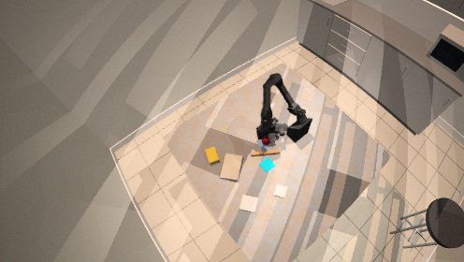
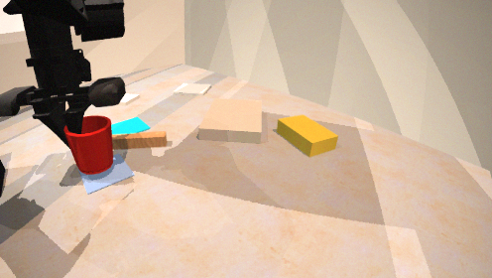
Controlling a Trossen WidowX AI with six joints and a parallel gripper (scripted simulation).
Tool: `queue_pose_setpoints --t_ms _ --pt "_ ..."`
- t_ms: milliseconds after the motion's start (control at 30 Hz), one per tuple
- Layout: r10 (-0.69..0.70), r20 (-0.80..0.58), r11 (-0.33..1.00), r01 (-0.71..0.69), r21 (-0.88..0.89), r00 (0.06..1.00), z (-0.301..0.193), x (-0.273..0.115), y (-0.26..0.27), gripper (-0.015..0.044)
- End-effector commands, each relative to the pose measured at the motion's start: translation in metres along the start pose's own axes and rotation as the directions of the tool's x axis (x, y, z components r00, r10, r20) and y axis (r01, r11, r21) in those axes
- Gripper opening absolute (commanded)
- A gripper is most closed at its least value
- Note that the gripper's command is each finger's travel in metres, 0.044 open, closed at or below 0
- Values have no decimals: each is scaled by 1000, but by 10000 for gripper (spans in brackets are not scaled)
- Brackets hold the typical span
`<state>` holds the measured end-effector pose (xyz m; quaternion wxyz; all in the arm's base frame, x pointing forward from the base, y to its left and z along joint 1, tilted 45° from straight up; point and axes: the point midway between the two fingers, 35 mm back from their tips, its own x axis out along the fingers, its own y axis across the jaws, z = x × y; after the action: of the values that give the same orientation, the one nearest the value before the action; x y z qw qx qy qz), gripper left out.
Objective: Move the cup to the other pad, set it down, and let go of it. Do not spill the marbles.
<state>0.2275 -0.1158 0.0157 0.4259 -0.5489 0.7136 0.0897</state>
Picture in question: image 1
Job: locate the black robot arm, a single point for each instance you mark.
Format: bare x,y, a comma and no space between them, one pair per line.
266,113

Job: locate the yellow rectangular block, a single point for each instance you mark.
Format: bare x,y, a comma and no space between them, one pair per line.
212,155

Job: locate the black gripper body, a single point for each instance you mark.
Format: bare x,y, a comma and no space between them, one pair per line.
279,131

